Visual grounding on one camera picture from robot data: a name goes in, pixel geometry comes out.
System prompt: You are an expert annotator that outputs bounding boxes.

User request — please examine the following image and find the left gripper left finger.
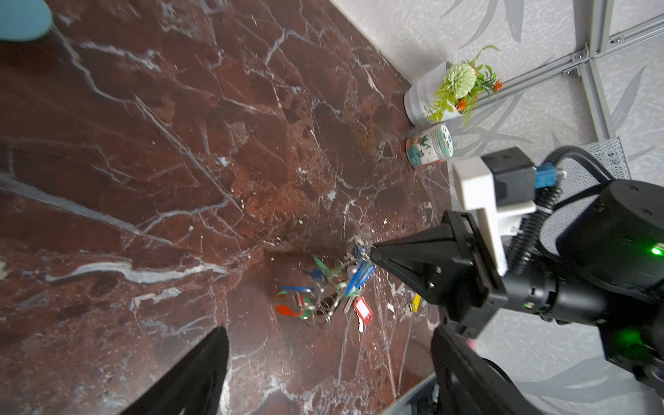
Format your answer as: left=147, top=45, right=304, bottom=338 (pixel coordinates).
left=123, top=326, right=230, bottom=414

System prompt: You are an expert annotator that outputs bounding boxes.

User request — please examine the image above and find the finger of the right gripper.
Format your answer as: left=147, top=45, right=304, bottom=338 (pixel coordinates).
left=370, top=224, right=457, bottom=270
left=378, top=259, right=454, bottom=307

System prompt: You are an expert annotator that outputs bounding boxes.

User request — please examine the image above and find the potted artificial flower plant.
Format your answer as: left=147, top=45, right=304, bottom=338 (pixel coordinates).
left=404, top=45, right=502, bottom=127

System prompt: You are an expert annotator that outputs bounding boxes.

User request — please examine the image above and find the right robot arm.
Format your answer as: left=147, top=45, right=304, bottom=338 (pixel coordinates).
left=370, top=146, right=663, bottom=393

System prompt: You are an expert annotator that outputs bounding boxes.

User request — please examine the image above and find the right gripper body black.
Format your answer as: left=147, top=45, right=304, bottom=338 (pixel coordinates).
left=439, top=211, right=508, bottom=337

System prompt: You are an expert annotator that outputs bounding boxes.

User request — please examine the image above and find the small printed jar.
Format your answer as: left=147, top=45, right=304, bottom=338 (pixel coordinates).
left=405, top=123, right=454, bottom=169

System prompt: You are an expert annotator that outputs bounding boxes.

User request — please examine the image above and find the light blue toy shovel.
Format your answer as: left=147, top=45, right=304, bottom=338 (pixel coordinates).
left=0, top=0, right=53, bottom=43

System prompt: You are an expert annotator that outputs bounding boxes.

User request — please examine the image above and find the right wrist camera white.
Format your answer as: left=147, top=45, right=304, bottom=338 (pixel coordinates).
left=452, top=147, right=536, bottom=277

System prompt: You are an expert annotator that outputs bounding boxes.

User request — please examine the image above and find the blue key tag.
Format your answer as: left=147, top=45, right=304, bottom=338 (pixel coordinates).
left=344, top=261, right=375, bottom=297

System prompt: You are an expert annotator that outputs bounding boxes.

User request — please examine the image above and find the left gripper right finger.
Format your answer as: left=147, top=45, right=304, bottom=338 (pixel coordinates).
left=432, top=325, right=540, bottom=414

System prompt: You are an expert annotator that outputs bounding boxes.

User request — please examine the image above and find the yellow key tag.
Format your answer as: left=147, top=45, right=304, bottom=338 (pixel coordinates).
left=411, top=294, right=421, bottom=314

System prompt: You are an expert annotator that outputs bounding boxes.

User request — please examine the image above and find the metal key ring plate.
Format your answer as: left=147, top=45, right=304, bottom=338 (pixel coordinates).
left=297, top=235, right=375, bottom=328

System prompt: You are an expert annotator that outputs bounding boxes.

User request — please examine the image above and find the red key tag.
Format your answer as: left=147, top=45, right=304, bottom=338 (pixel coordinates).
left=354, top=296, right=374, bottom=333

